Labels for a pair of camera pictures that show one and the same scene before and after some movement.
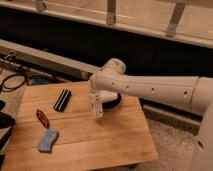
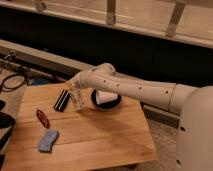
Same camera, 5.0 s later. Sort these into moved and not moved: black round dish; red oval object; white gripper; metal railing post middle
Moved: white gripper
Not moved: red oval object; black round dish; metal railing post middle
